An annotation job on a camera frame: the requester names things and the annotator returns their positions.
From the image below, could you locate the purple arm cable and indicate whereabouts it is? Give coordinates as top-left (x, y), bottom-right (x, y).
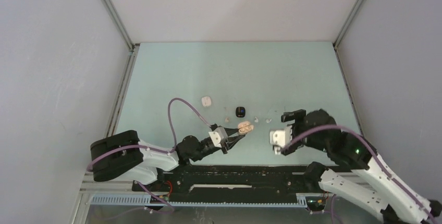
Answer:
top-left (86, 97), bottom-right (213, 172)
top-left (280, 124), bottom-right (442, 224)

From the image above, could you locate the pink charging case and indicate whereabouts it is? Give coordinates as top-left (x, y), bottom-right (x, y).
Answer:
top-left (237, 121), bottom-right (254, 135)

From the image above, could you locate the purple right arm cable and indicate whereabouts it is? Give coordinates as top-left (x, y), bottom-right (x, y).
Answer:
top-left (280, 124), bottom-right (442, 224)

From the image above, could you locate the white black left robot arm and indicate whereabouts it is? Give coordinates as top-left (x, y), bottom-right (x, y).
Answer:
top-left (87, 121), bottom-right (254, 191)

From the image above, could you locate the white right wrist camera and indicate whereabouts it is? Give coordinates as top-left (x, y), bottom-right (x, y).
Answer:
top-left (269, 126), bottom-right (292, 155)

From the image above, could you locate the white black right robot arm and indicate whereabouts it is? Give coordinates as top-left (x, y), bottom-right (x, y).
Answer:
top-left (269, 109), bottom-right (441, 223)

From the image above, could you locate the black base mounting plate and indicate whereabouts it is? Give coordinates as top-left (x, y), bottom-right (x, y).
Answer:
top-left (146, 165), bottom-right (332, 205)

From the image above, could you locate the white charging case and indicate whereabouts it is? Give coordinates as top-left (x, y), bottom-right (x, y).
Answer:
top-left (201, 96), bottom-right (212, 107)

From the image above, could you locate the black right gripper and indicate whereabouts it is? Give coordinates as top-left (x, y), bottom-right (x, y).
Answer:
top-left (279, 109), bottom-right (327, 154)

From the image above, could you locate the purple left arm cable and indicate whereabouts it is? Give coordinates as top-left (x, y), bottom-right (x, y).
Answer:
top-left (86, 97), bottom-right (213, 172)

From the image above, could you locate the grey slotted cable duct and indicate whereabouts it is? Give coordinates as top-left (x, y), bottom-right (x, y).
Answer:
top-left (90, 194), bottom-right (307, 208)

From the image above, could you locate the black gold-trimmed charging case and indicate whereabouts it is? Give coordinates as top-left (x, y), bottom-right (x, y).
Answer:
top-left (235, 106), bottom-right (245, 118)

